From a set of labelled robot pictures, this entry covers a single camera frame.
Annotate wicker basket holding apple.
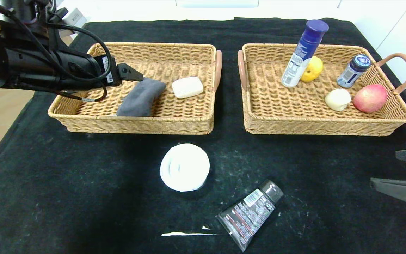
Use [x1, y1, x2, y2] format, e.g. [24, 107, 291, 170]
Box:
[238, 43, 406, 137]

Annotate blue cap spray can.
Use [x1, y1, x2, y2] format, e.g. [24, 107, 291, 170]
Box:
[281, 19, 329, 88]

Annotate black squeeze tube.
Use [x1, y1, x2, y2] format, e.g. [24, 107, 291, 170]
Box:
[217, 179, 284, 252]

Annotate red apple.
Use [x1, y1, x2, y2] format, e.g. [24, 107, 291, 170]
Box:
[353, 84, 388, 113]

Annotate grey cloth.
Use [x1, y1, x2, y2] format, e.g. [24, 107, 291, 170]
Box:
[116, 77, 167, 117]

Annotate white tape roll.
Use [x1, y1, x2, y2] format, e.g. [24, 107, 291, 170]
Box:
[160, 143, 210, 192]

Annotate black table cloth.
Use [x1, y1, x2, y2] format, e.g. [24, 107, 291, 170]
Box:
[0, 18, 406, 254]

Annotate small dark cap bottle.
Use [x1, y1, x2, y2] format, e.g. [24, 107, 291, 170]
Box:
[336, 54, 371, 89]

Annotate white paper strip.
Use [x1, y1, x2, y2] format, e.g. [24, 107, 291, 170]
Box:
[161, 226, 217, 236]

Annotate wicker basket holding soap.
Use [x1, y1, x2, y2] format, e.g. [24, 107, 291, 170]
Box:
[48, 42, 223, 135]

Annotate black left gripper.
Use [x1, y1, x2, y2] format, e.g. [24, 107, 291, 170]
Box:
[57, 50, 144, 91]

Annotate pale cream bun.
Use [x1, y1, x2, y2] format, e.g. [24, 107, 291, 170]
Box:
[325, 88, 351, 112]

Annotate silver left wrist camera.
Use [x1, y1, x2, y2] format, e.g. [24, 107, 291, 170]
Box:
[61, 7, 87, 29]

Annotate yellow pear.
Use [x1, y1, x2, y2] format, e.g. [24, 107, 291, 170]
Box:
[300, 56, 324, 83]

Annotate white soap bar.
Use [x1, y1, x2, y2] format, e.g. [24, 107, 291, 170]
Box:
[172, 77, 204, 99]

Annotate black left camera cable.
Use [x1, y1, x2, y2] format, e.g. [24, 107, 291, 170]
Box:
[0, 0, 113, 83]

